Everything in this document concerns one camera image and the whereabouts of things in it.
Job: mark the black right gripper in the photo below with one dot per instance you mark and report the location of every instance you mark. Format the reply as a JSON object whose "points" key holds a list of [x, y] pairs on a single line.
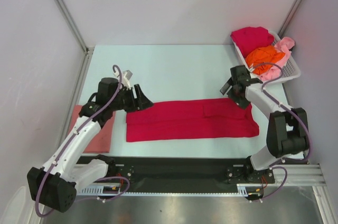
{"points": [[241, 102]]}

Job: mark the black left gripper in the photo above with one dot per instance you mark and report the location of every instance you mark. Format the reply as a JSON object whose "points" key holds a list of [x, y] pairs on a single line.
{"points": [[140, 102]]}

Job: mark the crimson red t-shirt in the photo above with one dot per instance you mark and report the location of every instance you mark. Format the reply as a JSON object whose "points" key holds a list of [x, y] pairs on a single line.
{"points": [[191, 119]]}

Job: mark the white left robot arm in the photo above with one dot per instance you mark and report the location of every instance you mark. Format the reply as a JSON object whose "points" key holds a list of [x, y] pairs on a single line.
{"points": [[56, 184]]}

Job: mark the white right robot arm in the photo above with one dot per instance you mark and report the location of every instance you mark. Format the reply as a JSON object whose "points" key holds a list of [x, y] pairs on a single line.
{"points": [[287, 132]]}

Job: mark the orange t-shirt in basket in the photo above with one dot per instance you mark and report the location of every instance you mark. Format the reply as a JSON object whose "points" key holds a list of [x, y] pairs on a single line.
{"points": [[260, 60]]}

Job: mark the crimson t-shirt in basket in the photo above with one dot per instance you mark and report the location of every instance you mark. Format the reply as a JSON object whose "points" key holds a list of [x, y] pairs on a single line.
{"points": [[250, 38]]}

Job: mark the folded salmon pink t-shirt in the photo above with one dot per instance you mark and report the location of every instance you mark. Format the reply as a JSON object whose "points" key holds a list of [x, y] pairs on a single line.
{"points": [[102, 141]]}

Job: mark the light pink t-shirt in basket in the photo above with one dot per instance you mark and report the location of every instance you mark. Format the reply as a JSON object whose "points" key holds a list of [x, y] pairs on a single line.
{"points": [[283, 46]]}

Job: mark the right aluminium side rail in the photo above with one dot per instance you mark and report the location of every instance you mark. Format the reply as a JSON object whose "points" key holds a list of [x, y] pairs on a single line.
{"points": [[299, 95]]}

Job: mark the aluminium side rail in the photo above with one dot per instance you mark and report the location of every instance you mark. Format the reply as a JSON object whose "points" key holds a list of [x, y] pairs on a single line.
{"points": [[76, 92], [299, 95]]}

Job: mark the left aluminium side rail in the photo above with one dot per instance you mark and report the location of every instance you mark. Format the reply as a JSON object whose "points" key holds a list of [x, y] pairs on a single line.
{"points": [[76, 92]]}

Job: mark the white slotted cable duct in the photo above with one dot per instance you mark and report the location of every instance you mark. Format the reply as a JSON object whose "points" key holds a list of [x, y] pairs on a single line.
{"points": [[110, 191]]}

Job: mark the aluminium front frame rail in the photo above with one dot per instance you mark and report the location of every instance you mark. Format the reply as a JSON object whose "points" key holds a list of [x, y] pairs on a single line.
{"points": [[298, 175]]}

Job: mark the right aluminium corner post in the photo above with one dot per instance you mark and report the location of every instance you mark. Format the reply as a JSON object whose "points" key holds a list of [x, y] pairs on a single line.
{"points": [[297, 2]]}

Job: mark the aluminium corner post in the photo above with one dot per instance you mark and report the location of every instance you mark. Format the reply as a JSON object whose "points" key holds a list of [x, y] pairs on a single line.
{"points": [[71, 24], [297, 2]]}

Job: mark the left aluminium corner post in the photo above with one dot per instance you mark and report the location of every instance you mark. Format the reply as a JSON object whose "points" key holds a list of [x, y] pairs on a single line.
{"points": [[71, 24]]}

